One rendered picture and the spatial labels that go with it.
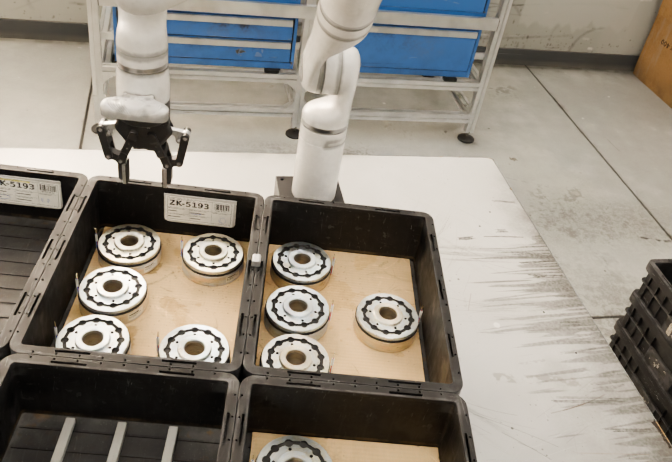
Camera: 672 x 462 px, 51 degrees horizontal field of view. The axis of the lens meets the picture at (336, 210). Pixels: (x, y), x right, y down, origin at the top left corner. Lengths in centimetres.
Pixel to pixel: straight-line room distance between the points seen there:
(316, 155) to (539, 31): 309
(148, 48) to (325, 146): 49
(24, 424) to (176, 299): 30
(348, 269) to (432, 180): 58
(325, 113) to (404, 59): 181
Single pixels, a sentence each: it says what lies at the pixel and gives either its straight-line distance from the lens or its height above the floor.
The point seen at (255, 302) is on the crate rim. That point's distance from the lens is 104.
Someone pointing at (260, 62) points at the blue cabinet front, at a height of 34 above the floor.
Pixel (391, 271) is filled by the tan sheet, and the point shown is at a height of 83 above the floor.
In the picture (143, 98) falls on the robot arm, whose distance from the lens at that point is 103.
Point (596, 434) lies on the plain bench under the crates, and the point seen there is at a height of 70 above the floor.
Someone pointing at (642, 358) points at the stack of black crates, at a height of 38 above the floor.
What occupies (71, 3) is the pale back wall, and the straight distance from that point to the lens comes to 387.
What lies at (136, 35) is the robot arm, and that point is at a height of 125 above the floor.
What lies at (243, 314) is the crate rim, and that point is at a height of 93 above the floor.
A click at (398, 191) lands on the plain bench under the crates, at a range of 172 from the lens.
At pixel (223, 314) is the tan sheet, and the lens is 116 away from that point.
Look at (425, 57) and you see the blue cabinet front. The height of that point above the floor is 41.
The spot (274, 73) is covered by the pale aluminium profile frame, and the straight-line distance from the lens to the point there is 304.
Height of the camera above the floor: 167
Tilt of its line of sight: 37 degrees down
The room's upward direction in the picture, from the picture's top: 10 degrees clockwise
